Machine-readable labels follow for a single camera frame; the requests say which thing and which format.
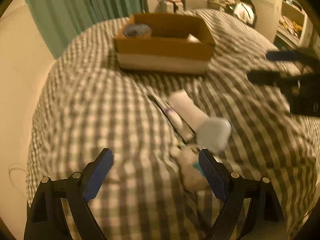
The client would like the blue tissue pack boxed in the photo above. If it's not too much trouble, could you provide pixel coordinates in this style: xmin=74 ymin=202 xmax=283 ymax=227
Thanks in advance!
xmin=187 ymin=34 xmax=201 ymax=43

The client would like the white towel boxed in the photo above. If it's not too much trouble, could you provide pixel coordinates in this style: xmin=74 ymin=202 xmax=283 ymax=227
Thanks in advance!
xmin=233 ymin=2 xmax=255 ymax=24

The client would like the white round jar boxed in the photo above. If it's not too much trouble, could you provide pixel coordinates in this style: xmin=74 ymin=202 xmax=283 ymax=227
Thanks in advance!
xmin=196 ymin=116 xmax=232 ymax=154

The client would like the green curtain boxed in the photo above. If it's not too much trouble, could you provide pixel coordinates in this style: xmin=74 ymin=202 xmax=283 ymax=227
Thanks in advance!
xmin=25 ymin=0 xmax=148 ymax=59

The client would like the white knit glove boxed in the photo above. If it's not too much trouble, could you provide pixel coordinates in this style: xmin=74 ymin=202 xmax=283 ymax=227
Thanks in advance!
xmin=123 ymin=23 xmax=152 ymax=38

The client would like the white suitcase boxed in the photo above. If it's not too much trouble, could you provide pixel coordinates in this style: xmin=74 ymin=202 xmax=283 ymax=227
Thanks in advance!
xmin=160 ymin=0 xmax=184 ymax=14

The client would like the grey mini fridge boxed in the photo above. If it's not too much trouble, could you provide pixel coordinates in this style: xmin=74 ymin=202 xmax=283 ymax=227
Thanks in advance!
xmin=184 ymin=0 xmax=208 ymax=10

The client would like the white wardrobe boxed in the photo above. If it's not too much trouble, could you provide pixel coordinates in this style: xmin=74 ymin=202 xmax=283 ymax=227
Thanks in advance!
xmin=251 ymin=0 xmax=313 ymax=49

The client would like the white bottle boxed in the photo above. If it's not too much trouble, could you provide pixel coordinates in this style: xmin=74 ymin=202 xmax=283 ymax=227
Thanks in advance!
xmin=168 ymin=90 xmax=209 ymax=131

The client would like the checkered bed duvet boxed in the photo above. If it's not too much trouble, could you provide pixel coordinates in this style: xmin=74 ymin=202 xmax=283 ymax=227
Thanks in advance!
xmin=26 ymin=9 xmax=319 ymax=239

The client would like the cardboard box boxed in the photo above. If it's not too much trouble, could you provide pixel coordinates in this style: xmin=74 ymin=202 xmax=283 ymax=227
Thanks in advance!
xmin=114 ymin=12 xmax=216 ymax=75

